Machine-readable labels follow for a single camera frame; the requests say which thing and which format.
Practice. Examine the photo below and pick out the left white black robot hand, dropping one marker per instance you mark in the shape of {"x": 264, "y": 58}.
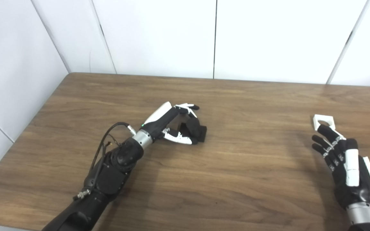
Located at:
{"x": 159, "y": 120}

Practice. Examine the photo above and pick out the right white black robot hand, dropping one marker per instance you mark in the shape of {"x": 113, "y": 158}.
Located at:
{"x": 355, "y": 192}

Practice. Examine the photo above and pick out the black peg with square base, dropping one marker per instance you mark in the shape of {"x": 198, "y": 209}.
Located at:
{"x": 196, "y": 131}

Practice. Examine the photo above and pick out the white square piece with hole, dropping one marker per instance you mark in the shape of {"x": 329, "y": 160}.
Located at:
{"x": 316, "y": 119}

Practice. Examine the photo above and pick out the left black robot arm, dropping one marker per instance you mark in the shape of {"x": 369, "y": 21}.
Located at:
{"x": 108, "y": 179}

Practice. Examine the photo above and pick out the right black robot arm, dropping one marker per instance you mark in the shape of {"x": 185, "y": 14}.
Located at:
{"x": 363, "y": 218}

